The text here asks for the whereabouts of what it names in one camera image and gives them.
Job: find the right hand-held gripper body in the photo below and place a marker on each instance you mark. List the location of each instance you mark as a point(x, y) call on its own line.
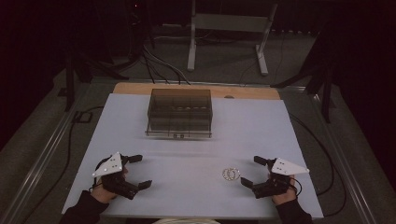
point(281, 177)

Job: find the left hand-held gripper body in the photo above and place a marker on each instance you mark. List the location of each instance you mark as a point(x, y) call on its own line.
point(109, 166)

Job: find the smoky clear acrylic jewelry box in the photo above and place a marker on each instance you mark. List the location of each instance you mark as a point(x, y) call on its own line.
point(180, 113)

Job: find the person's right hand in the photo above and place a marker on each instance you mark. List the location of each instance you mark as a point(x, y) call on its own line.
point(285, 198)

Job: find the person's left hand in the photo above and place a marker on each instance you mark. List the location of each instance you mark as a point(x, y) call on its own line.
point(103, 193)

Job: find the white table board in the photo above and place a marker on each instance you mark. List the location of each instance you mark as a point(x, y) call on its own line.
point(186, 161)

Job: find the black floor socket box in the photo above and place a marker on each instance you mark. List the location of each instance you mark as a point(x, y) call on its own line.
point(82, 117)

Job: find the row of small jewelry pieces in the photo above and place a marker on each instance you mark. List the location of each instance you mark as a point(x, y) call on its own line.
point(188, 108)

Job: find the black tripod stand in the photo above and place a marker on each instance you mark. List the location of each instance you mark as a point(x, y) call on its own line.
point(325, 90)
point(71, 77)

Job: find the grey metal stand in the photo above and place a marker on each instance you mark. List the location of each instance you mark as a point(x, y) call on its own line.
point(230, 22)

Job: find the aluminium floor rail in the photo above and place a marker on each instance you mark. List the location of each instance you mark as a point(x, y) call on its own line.
point(342, 161)
point(43, 158)

